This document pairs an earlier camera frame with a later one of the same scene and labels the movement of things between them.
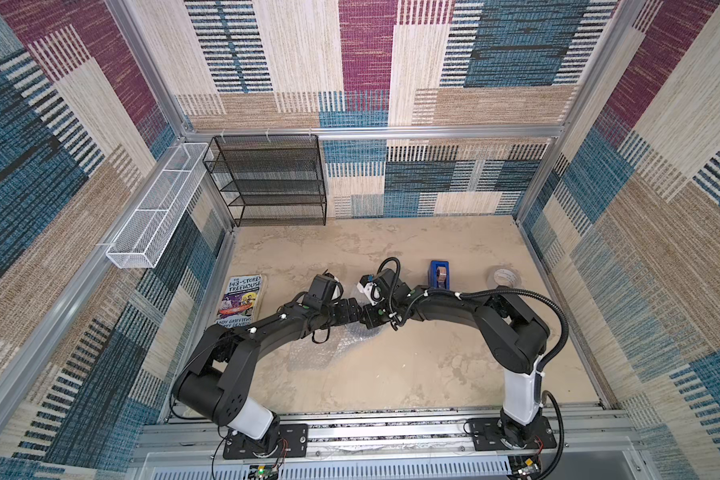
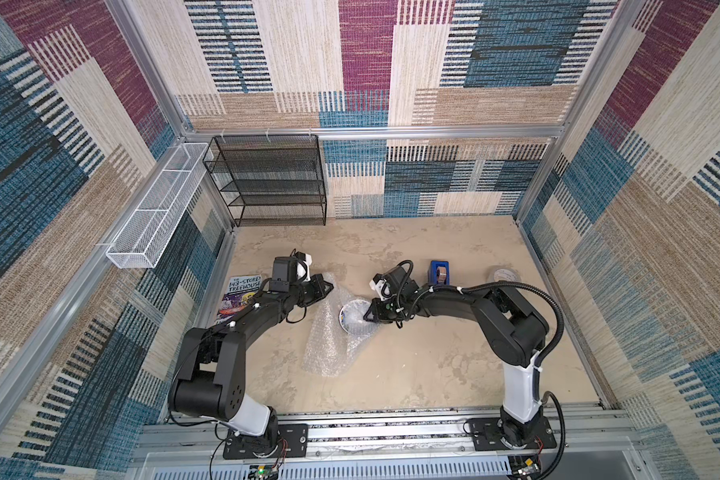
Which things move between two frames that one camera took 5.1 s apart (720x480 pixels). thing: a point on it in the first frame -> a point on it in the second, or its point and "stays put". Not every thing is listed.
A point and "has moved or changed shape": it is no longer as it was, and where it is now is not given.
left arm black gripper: x=345 y=308 -> x=318 y=282
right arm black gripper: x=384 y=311 stays put
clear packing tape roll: x=503 y=276 stays put
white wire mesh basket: x=141 y=240 stays put
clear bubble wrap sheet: x=306 y=354 has moved or changed shape
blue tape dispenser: x=440 y=274 stays put
